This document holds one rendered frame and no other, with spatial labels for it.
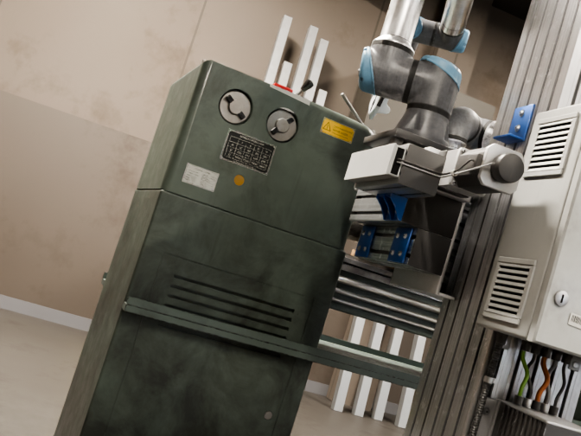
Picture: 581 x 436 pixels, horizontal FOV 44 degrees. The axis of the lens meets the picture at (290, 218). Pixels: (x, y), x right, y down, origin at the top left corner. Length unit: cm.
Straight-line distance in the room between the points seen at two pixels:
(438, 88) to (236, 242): 71
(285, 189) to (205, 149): 27
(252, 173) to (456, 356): 80
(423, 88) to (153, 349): 101
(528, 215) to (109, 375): 118
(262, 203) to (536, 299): 95
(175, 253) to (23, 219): 286
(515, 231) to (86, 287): 365
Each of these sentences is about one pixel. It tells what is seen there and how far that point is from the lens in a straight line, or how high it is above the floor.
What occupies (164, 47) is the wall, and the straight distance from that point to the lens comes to 494.
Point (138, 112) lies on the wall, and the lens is 485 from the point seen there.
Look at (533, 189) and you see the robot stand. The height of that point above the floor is 105.
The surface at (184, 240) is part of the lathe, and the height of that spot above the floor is 75.
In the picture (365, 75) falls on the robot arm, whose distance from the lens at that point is 189.
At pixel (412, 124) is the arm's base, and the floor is 120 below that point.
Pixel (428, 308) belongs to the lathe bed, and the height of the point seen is 78.
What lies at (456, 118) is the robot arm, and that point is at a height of 136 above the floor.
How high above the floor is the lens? 75
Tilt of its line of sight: 4 degrees up
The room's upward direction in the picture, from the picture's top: 17 degrees clockwise
